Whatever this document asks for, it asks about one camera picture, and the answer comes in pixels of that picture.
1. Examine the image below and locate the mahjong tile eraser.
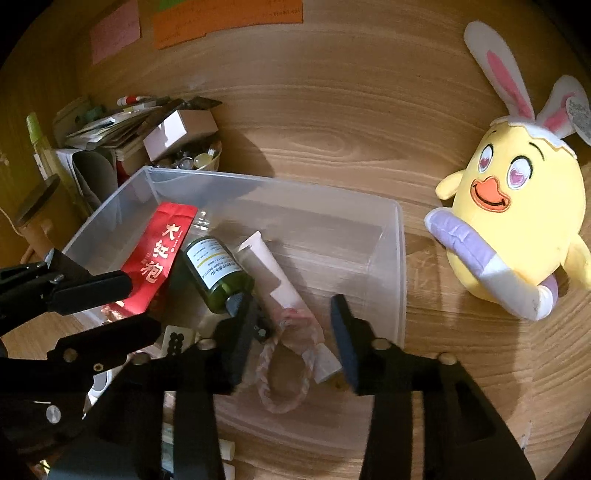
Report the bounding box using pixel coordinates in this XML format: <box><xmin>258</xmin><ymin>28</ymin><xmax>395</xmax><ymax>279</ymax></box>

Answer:
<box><xmin>160</xmin><ymin>325</ymin><xmax>195</xmax><ymax>358</ymax></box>

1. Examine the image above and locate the red tea packet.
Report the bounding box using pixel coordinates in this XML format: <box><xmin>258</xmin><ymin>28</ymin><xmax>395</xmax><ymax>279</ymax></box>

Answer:
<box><xmin>102</xmin><ymin>202</ymin><xmax>198</xmax><ymax>321</ymax></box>

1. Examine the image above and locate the dark green glass bottle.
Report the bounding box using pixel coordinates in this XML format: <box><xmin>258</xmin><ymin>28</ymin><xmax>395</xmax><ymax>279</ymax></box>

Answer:
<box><xmin>183</xmin><ymin>236</ymin><xmax>254</xmax><ymax>314</ymax></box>

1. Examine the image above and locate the white pink cream tube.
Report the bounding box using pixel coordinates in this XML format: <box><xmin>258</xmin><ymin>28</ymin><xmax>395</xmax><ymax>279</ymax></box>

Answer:
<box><xmin>236</xmin><ymin>231</ymin><xmax>342</xmax><ymax>384</ymax></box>

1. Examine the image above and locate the pink braided bracelet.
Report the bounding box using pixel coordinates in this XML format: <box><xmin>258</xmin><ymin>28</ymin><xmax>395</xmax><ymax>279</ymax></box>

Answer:
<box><xmin>255</xmin><ymin>307</ymin><xmax>327</xmax><ymax>415</ymax></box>

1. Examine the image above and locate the white tape roll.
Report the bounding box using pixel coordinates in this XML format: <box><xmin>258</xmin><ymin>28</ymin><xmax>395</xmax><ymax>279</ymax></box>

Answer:
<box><xmin>84</xmin><ymin>366</ymin><xmax>122</xmax><ymax>413</ymax></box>

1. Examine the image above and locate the light green pen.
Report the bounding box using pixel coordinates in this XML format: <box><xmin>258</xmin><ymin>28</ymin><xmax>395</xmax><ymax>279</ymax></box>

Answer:
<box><xmin>162</xmin><ymin>423</ymin><xmax>235</xmax><ymax>461</ymax></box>

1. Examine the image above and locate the brown mug with lid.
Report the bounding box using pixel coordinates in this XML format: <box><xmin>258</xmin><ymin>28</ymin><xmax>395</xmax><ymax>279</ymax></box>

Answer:
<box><xmin>14</xmin><ymin>175</ymin><xmax>83</xmax><ymax>264</ymax></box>

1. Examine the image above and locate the clear plastic storage bin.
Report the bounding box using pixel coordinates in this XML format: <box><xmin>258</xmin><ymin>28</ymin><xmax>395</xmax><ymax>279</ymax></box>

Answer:
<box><xmin>62</xmin><ymin>165</ymin><xmax>408</xmax><ymax>398</ymax></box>

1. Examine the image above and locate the green spray bottle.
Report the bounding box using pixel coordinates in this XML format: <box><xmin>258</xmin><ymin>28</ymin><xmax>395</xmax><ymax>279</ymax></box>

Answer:
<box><xmin>26</xmin><ymin>112</ymin><xmax>63</xmax><ymax>180</ymax></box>

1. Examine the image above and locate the stack of books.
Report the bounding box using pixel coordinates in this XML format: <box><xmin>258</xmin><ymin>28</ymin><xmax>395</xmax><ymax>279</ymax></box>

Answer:
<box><xmin>54</xmin><ymin>97</ymin><xmax>184</xmax><ymax>151</ymax></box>

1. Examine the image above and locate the red white marker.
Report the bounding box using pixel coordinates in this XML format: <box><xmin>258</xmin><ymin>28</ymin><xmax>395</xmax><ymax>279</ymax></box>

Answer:
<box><xmin>116</xmin><ymin>95</ymin><xmax>153</xmax><ymax>107</ymax></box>

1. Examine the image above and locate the small white cardboard box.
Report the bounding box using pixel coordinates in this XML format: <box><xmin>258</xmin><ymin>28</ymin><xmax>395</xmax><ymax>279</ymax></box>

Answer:
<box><xmin>143</xmin><ymin>109</ymin><xmax>218</xmax><ymax>162</ymax></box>

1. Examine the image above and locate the yellow chick bunny plush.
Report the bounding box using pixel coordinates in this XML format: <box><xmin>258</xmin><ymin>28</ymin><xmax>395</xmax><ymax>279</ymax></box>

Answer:
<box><xmin>424</xmin><ymin>21</ymin><xmax>590</xmax><ymax>321</ymax></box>

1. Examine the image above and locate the pink paper note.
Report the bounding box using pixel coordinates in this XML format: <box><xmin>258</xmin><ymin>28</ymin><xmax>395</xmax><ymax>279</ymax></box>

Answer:
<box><xmin>89</xmin><ymin>1</ymin><xmax>141</xmax><ymax>65</ymax></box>

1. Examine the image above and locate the orange paper note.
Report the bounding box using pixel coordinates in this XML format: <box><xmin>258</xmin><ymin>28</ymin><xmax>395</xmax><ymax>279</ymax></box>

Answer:
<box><xmin>152</xmin><ymin>0</ymin><xmax>304</xmax><ymax>50</ymax></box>

